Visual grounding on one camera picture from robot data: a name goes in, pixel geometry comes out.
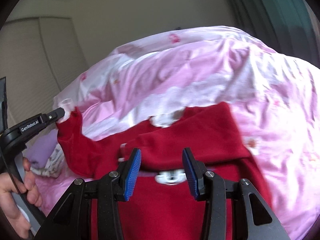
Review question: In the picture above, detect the red Mickey Mouse sweater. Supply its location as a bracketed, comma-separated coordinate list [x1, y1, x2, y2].
[57, 102, 272, 239]

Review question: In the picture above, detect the person's left hand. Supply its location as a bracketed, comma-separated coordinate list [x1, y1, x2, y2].
[1, 157, 43, 239]

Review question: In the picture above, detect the folded purple garment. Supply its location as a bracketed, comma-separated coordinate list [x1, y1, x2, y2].
[25, 129, 57, 169]

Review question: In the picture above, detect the folded white patterned garment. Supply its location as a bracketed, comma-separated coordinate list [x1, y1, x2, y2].
[31, 145, 65, 178]

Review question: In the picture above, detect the white louvered wardrobe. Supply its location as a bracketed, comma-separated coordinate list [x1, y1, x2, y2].
[1, 17, 88, 127]

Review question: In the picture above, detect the pink floral duvet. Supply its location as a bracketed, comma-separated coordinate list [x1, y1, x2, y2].
[36, 26, 319, 239]

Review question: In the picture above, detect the green curtain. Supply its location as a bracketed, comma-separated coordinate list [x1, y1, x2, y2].
[227, 0, 319, 67]

